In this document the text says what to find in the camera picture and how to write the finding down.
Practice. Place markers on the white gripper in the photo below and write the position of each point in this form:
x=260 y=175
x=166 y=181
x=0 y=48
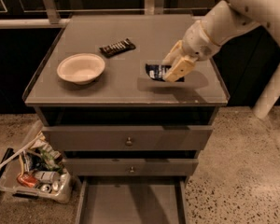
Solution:
x=198 y=45

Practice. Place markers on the blue rxbar blueberry bar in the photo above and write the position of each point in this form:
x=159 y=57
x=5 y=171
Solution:
x=156 y=71

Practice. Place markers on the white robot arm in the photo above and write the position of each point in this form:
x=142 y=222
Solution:
x=226 y=20

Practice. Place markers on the grey drawer cabinet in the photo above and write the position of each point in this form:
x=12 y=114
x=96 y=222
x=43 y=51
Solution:
x=124 y=95

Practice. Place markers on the grey middle drawer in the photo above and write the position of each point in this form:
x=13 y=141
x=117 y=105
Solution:
x=131 y=167

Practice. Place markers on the grey top drawer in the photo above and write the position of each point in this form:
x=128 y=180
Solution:
x=134 y=138

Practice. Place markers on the grey open bottom drawer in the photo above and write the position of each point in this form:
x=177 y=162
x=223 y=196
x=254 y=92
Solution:
x=132 y=200

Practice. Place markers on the dark brown snack bar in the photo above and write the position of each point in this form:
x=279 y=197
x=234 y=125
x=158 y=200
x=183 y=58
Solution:
x=117 y=48

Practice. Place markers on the white paper bowl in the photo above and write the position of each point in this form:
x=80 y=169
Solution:
x=81 y=68

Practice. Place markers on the white diagonal pole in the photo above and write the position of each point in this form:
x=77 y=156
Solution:
x=269 y=96

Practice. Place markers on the clear plastic storage bin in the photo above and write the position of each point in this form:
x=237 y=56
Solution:
x=43 y=163

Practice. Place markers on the white stick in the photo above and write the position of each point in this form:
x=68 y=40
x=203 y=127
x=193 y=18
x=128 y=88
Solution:
x=17 y=153

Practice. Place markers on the silver can top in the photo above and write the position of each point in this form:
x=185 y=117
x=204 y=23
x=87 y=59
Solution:
x=46 y=188

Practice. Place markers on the red soda can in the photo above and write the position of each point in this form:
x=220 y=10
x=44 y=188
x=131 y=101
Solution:
x=27 y=180

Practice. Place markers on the metal window railing frame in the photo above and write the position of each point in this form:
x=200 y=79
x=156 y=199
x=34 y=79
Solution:
x=28 y=14

